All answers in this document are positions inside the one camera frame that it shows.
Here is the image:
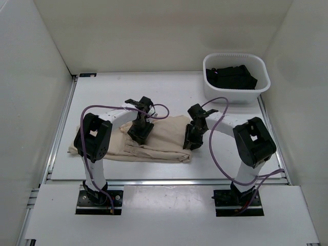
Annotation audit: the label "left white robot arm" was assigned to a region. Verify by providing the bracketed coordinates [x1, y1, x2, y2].
[73, 96, 155, 205]

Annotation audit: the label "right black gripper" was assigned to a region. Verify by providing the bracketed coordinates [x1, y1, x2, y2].
[183, 124, 207, 151]

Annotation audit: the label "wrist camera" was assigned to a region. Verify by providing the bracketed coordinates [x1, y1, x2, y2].
[136, 96, 156, 116]
[187, 104, 206, 120]

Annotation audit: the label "white plastic basket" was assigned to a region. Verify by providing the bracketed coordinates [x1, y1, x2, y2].
[203, 53, 271, 104]

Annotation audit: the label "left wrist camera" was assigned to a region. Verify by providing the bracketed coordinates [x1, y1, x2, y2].
[136, 96, 156, 116]

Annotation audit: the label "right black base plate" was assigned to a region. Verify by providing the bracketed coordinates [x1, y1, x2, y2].
[212, 190, 264, 217]

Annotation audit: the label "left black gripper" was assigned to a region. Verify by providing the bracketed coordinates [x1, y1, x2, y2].
[127, 118, 154, 145]

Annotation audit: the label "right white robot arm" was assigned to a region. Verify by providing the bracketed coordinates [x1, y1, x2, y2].
[183, 104, 277, 205]

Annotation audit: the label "black folded trousers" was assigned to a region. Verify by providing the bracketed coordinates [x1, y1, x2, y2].
[206, 65, 258, 90]

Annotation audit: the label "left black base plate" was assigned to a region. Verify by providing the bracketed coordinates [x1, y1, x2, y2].
[75, 190, 124, 216]

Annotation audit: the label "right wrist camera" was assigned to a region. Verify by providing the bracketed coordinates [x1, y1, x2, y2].
[187, 104, 206, 120]

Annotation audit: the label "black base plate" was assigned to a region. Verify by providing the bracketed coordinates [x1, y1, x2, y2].
[75, 190, 124, 216]
[212, 190, 264, 217]

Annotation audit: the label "beige trousers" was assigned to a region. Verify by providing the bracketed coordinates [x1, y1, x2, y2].
[67, 114, 195, 163]

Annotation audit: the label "small blue label sticker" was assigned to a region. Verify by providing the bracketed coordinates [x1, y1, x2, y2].
[79, 73, 97, 77]

